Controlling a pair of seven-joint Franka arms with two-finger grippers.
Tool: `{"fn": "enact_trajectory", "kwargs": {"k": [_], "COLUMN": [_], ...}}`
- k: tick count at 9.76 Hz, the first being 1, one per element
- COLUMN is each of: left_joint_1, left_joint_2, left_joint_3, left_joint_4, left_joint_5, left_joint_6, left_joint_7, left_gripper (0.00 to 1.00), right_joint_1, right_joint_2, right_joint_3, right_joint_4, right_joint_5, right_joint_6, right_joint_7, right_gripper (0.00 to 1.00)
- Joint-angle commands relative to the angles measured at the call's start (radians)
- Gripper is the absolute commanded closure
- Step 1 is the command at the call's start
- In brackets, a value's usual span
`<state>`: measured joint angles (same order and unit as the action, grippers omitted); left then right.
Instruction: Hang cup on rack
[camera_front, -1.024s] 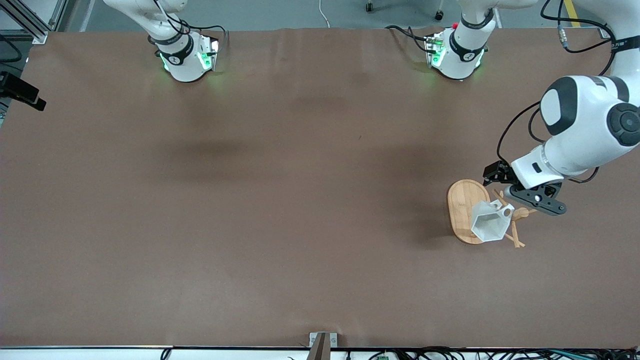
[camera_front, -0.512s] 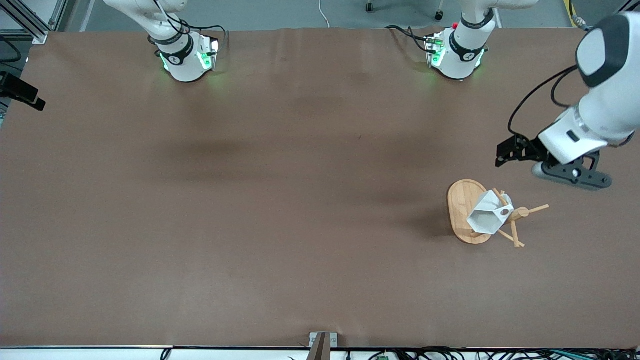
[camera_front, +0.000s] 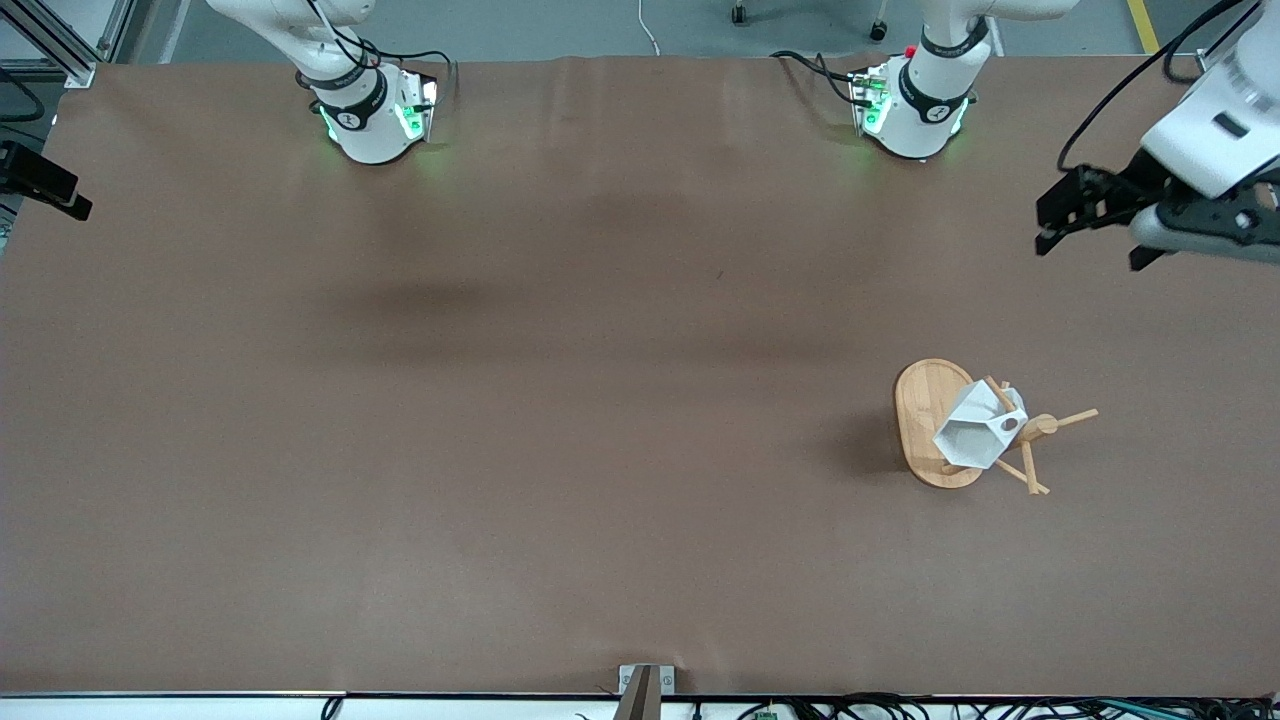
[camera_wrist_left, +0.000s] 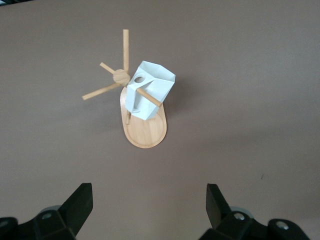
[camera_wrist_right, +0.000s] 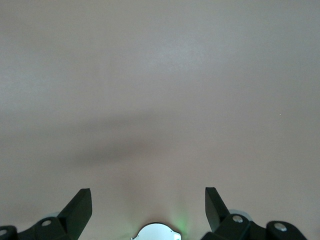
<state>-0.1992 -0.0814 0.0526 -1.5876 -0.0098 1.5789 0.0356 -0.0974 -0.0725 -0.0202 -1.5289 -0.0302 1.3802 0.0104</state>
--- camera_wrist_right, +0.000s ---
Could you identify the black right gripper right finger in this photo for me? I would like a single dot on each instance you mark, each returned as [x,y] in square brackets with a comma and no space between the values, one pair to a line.
[220,215]

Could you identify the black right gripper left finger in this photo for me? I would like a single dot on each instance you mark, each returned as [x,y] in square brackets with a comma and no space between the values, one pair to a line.
[75,215]

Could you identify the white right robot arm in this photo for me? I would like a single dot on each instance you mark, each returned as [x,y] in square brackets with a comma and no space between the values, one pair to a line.
[156,232]

